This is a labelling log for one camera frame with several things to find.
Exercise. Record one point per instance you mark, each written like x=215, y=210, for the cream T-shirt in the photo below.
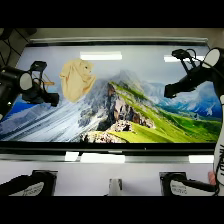
x=77, y=81

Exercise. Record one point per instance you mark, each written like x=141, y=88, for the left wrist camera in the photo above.
x=38, y=66

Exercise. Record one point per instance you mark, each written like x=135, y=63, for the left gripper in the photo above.
x=42, y=97

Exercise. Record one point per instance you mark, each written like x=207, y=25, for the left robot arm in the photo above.
x=9, y=79

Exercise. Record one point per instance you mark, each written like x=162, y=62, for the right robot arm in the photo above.
x=214, y=72

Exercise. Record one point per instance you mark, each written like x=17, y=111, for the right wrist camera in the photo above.
x=180, y=53

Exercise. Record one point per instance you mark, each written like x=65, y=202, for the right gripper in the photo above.
x=180, y=87

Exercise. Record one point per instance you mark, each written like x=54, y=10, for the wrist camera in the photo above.
x=38, y=66
x=180, y=53

